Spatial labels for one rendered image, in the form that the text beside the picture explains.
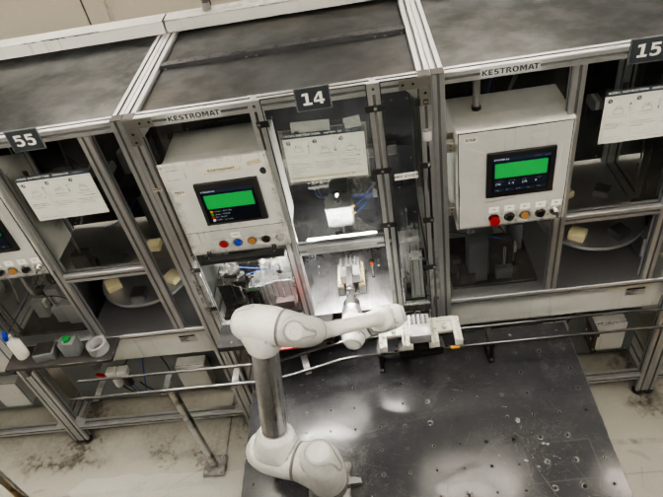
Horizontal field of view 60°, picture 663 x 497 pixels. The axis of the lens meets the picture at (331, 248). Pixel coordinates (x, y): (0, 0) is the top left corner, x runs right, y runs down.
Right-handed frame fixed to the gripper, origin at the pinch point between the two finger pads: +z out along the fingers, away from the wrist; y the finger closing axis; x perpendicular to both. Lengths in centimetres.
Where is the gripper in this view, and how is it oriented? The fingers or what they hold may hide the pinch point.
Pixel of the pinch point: (350, 276)
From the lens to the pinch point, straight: 275.2
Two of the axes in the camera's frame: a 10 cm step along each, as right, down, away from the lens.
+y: -1.6, -7.4, -6.6
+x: -9.9, 1.2, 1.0
